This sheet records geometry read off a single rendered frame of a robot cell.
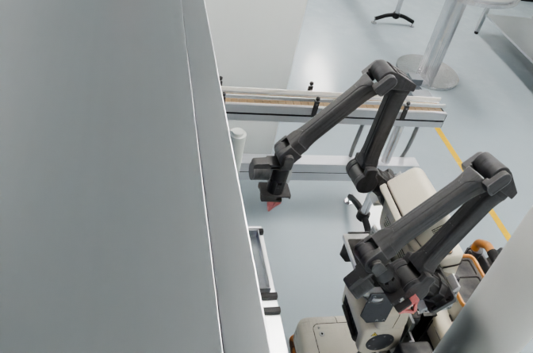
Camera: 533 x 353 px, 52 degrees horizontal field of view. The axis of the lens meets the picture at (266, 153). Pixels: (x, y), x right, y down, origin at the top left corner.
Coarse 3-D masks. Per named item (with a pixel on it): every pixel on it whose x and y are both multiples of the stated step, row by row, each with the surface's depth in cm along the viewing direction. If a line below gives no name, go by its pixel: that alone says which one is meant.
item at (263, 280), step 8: (256, 232) 202; (256, 240) 202; (256, 248) 199; (256, 256) 196; (256, 264) 193; (264, 264) 190; (256, 272) 191; (264, 272) 190; (264, 280) 189; (264, 288) 182
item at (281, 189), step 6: (270, 180) 177; (258, 186) 182; (264, 186) 181; (270, 186) 177; (276, 186) 176; (282, 186) 177; (288, 186) 183; (264, 192) 179; (270, 192) 178; (276, 192) 178; (282, 192) 180; (288, 192) 181
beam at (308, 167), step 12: (252, 156) 291; (264, 156) 292; (312, 156) 299; (324, 156) 301; (336, 156) 303; (348, 156) 305; (240, 168) 287; (300, 168) 295; (312, 168) 296; (324, 168) 298; (336, 168) 299; (384, 168) 306; (396, 168) 307; (408, 168) 309; (312, 180) 302; (324, 180) 304; (336, 180) 306; (348, 180) 307
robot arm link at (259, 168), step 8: (256, 160) 171; (264, 160) 172; (272, 160) 172; (288, 160) 168; (256, 168) 171; (264, 168) 171; (280, 168) 170; (288, 168) 171; (256, 176) 171; (264, 176) 172
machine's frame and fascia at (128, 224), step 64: (0, 0) 59; (64, 0) 62; (128, 0) 65; (192, 0) 68; (0, 64) 50; (64, 64) 52; (128, 64) 54; (192, 64) 56; (0, 128) 44; (64, 128) 45; (128, 128) 47; (192, 128) 48; (0, 192) 39; (64, 192) 40; (128, 192) 41; (192, 192) 42; (0, 256) 35; (64, 256) 36; (128, 256) 36; (192, 256) 37; (0, 320) 31; (64, 320) 32; (128, 320) 33; (192, 320) 34; (256, 320) 34
